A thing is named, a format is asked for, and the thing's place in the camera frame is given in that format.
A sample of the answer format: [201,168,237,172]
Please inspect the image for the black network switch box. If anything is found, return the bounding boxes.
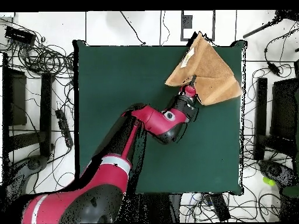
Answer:
[4,25,37,46]

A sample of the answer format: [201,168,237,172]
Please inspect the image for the small bright green object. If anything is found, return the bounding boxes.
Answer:
[262,176,277,187]

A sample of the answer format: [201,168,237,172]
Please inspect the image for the thin black cable with plug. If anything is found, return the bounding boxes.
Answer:
[120,10,147,46]

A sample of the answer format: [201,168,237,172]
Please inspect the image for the grey square floor frame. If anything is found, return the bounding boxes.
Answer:
[180,10,215,42]

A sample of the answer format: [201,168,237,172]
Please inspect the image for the black tripod leg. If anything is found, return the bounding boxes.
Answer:
[242,10,299,39]

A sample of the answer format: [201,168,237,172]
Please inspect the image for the black power adapter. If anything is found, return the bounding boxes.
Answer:
[267,61,281,76]

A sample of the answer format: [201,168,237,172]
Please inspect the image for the black metal stand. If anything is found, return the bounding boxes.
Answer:
[253,59,299,164]
[1,52,55,158]

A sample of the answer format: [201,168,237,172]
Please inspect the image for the black power strip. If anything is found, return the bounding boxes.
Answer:
[54,108,74,148]
[205,193,231,222]

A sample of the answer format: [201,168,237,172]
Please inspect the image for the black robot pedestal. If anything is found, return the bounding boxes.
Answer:
[121,192,182,223]

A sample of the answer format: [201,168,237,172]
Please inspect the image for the dark green table cloth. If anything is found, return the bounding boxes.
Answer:
[72,39,248,196]

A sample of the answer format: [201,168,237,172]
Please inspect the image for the tan terry towel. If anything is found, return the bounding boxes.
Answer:
[165,31,243,106]

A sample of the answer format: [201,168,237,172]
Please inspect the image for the tangled black cables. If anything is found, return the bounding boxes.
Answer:
[0,18,75,80]

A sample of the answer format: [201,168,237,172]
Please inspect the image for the dark grey stand base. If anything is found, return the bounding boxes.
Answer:
[258,159,299,199]
[3,155,51,223]

